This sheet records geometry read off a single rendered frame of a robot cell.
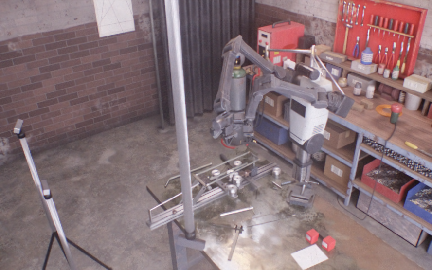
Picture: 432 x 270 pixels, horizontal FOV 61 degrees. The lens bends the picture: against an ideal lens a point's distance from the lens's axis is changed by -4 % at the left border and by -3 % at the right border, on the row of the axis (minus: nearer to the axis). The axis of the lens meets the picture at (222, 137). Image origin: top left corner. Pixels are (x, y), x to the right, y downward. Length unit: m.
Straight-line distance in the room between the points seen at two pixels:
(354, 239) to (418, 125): 1.56
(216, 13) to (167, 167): 1.87
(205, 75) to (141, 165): 1.43
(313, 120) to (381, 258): 0.90
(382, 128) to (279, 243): 1.58
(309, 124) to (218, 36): 2.50
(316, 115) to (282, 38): 1.86
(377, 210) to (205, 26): 2.72
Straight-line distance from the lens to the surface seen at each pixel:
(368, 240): 2.09
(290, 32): 4.18
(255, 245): 1.95
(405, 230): 3.42
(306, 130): 2.42
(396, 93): 3.68
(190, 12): 4.43
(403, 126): 3.32
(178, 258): 2.64
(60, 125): 4.62
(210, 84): 4.78
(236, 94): 3.97
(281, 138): 4.08
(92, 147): 4.56
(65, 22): 4.29
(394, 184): 3.41
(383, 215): 3.47
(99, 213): 3.60
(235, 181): 2.21
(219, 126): 1.99
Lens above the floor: 2.32
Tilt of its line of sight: 31 degrees down
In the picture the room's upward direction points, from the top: 1 degrees counter-clockwise
